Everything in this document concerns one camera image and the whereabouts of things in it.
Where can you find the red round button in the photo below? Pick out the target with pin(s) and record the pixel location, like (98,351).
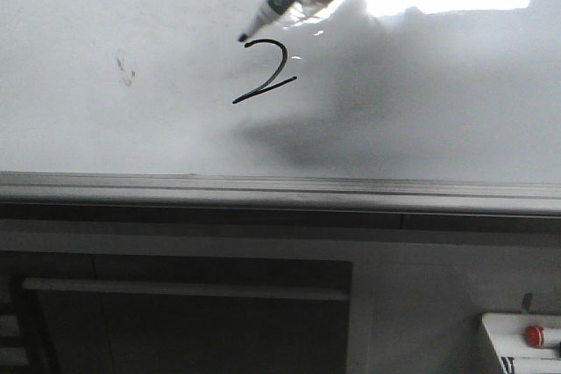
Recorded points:
(534,336)

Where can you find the white glossy whiteboard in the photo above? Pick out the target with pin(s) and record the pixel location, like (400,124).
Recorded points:
(396,89)

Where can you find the white box with red button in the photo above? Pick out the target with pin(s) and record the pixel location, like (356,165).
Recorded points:
(505,348)

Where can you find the grey aluminium whiteboard tray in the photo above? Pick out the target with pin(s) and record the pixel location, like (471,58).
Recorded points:
(284,201)

